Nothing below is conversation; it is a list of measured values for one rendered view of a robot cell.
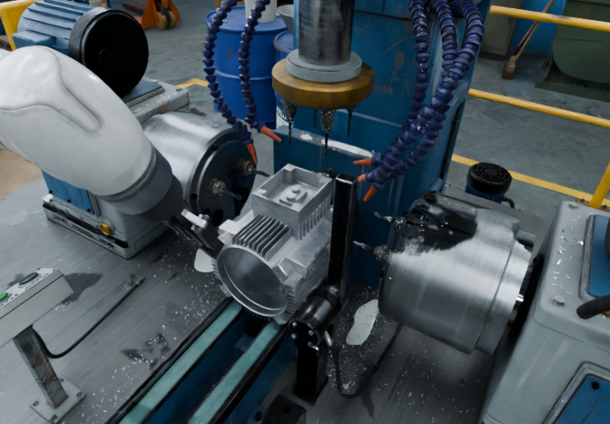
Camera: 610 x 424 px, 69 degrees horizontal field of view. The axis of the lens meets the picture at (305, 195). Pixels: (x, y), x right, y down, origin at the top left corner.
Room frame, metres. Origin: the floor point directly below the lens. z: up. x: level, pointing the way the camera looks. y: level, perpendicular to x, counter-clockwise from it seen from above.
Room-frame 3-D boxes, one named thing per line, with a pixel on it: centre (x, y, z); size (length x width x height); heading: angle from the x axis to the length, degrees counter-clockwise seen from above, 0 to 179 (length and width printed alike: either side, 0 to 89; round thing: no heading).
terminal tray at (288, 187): (0.67, 0.02, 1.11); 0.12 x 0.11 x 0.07; 150
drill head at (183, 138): (0.90, 0.30, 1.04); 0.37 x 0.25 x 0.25; 61
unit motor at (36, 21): (1.01, 0.57, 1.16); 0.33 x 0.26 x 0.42; 61
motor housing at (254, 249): (0.64, 0.04, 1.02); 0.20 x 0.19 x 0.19; 150
